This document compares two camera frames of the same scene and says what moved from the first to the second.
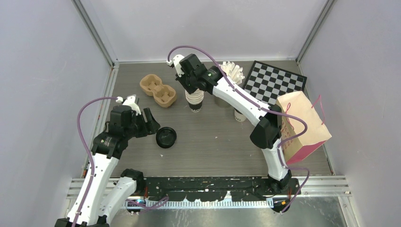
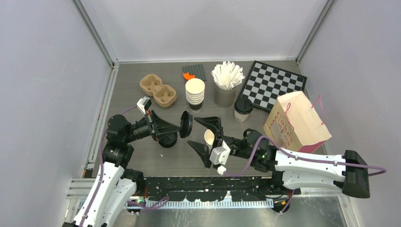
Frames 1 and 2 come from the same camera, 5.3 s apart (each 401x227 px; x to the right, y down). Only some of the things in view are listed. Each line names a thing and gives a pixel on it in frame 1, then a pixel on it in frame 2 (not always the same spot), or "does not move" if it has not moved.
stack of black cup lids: x=166 y=137 does not move
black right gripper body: x=187 y=82 -> x=234 y=143
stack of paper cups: x=195 y=100 does not move
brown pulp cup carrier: x=151 y=85 does not move
